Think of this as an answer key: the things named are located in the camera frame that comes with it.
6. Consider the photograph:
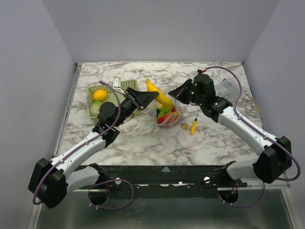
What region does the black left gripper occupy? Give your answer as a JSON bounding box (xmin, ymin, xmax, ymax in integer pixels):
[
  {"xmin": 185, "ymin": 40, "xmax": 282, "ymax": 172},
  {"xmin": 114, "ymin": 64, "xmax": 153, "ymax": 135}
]
[{"xmin": 114, "ymin": 87, "xmax": 159, "ymax": 127}]

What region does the yellow pear toy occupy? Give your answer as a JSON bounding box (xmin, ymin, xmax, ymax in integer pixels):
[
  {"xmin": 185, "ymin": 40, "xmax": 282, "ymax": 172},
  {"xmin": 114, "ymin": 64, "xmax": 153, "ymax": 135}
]
[{"xmin": 156, "ymin": 104, "xmax": 164, "ymax": 110}]

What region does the yellow banana toy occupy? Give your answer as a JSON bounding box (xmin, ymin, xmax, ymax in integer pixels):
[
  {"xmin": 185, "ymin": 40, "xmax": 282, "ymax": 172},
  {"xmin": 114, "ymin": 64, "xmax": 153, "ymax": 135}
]
[{"xmin": 146, "ymin": 78, "xmax": 174, "ymax": 109}]

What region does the green leaf toy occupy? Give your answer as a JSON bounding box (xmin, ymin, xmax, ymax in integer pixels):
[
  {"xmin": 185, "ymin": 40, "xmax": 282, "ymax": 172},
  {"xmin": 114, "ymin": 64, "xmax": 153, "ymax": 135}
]
[{"xmin": 157, "ymin": 107, "xmax": 173, "ymax": 119}]

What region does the clear zip top bag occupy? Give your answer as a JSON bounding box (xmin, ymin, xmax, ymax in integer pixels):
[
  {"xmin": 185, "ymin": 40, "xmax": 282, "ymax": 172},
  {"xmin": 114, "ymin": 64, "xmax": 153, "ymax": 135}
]
[{"xmin": 150, "ymin": 87, "xmax": 183, "ymax": 126}]

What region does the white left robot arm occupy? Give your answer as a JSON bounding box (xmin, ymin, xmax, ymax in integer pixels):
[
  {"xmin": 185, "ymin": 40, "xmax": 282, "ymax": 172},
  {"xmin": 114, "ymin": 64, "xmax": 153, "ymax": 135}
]
[{"xmin": 28, "ymin": 87, "xmax": 159, "ymax": 208}]

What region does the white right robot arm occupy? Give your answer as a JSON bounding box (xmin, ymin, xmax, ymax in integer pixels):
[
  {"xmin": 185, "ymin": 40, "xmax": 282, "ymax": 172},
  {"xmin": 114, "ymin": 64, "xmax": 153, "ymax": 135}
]
[{"xmin": 168, "ymin": 74, "xmax": 292, "ymax": 187}]

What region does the yellow hex key set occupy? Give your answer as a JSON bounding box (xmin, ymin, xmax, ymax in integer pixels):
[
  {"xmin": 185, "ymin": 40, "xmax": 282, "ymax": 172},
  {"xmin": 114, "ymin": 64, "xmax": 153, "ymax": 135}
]
[{"xmin": 181, "ymin": 123, "xmax": 192, "ymax": 131}]

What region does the orange fruit toy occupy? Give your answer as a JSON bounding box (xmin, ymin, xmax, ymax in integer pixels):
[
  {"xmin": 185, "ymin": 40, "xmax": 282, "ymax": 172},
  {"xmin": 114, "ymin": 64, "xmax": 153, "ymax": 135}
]
[{"xmin": 92, "ymin": 90, "xmax": 108, "ymax": 102}]

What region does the green perforated plastic basket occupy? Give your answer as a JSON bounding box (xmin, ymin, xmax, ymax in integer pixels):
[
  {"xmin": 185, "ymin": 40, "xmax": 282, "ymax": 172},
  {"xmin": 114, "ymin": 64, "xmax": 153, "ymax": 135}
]
[{"xmin": 87, "ymin": 79, "xmax": 143, "ymax": 119}]

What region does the clear plastic screw box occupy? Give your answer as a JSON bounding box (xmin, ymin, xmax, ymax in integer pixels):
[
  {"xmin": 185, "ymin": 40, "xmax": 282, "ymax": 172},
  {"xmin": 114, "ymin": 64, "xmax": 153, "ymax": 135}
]
[{"xmin": 214, "ymin": 77, "xmax": 243, "ymax": 103}]

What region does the green cabbage toy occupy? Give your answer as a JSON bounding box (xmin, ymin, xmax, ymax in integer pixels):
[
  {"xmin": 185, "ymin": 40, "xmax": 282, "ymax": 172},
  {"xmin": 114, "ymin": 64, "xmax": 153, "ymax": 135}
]
[{"xmin": 90, "ymin": 101, "xmax": 102, "ymax": 116}]

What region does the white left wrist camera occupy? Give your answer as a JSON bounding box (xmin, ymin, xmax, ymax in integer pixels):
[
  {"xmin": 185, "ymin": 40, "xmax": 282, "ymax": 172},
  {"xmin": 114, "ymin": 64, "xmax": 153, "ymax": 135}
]
[{"xmin": 112, "ymin": 77, "xmax": 122, "ymax": 89}]

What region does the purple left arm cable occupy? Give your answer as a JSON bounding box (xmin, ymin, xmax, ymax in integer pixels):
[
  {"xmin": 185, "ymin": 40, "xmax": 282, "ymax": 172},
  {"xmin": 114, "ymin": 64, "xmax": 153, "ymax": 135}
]
[{"xmin": 32, "ymin": 80, "xmax": 135, "ymax": 210}]

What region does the yellow handled screwdriver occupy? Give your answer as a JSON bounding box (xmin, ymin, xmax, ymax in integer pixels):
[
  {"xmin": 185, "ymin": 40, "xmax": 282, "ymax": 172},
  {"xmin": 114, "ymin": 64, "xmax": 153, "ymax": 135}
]
[{"xmin": 190, "ymin": 117, "xmax": 197, "ymax": 135}]

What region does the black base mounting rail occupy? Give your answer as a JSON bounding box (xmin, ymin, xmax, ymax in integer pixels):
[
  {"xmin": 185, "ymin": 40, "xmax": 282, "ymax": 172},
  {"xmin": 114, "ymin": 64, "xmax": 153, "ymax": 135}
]
[{"xmin": 78, "ymin": 161, "xmax": 248, "ymax": 198}]

